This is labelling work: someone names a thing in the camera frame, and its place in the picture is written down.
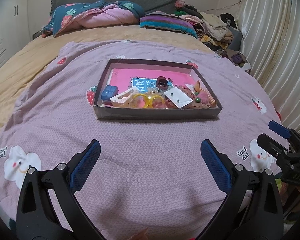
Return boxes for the pile of folded clothes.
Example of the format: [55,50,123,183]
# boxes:
[173,0,243,51]

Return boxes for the yellow hoop earrings bag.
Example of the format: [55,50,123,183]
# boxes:
[127,93,166,109]

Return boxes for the lilac cartoon blanket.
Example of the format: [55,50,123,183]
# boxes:
[0,41,287,239]

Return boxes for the orange spiral hair tie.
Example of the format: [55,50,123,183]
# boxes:
[193,80,218,108]

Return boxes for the striped purple teal pillow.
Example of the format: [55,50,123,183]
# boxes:
[140,11,197,38]

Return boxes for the white wardrobe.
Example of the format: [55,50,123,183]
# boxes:
[0,0,31,68]

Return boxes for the tan bed sheet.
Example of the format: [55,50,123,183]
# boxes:
[0,25,209,130]

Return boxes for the small blue box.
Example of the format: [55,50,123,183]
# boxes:
[101,85,119,101]

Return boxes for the cream hair claw clip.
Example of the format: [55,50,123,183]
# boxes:
[110,86,139,107]

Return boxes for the beige mesh bow scrunchie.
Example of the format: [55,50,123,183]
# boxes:
[163,86,211,109]

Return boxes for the brown cardboard tray box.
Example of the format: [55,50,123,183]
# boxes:
[86,59,223,120]

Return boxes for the floral navy pink quilt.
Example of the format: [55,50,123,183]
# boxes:
[42,0,145,37]

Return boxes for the white stud earrings card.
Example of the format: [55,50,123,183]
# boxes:
[164,87,193,108]

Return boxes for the pink book in tray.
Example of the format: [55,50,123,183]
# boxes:
[107,67,196,106]

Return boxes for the white striped curtain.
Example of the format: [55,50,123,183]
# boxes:
[238,0,300,131]

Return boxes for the maroon hair claw clip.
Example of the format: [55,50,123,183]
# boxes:
[156,76,168,91]

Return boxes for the person left hand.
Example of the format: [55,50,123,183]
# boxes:
[129,228,148,240]

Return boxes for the bag of clothes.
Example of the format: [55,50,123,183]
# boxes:
[217,49,252,74]

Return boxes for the pink pompom hair clip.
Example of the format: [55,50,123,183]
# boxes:
[194,90,210,105]

